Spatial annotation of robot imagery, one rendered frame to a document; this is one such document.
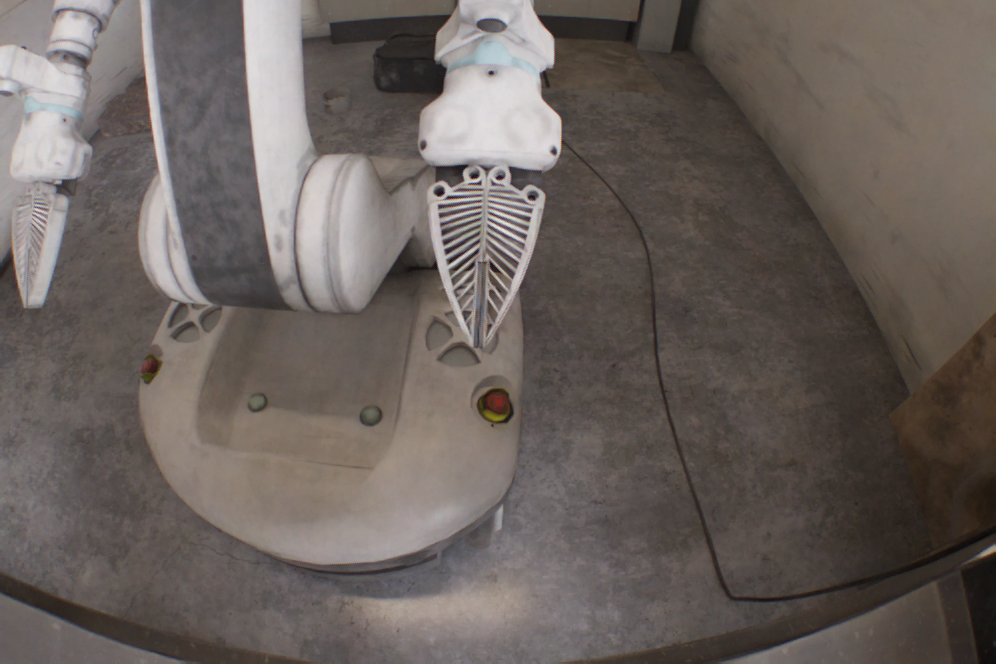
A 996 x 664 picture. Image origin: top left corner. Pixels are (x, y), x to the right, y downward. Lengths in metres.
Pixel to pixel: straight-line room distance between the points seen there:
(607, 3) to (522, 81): 2.00
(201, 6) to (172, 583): 0.93
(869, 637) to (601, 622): 0.67
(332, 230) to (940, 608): 0.49
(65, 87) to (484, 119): 0.42
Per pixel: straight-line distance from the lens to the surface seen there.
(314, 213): 0.43
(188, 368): 0.72
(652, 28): 2.45
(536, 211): 0.35
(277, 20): 0.42
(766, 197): 1.69
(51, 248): 0.57
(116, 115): 2.34
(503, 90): 0.35
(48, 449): 1.38
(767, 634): 0.53
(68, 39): 0.61
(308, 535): 0.60
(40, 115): 0.58
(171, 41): 0.45
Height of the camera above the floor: 0.89
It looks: 50 degrees down
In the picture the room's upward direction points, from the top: 2 degrees clockwise
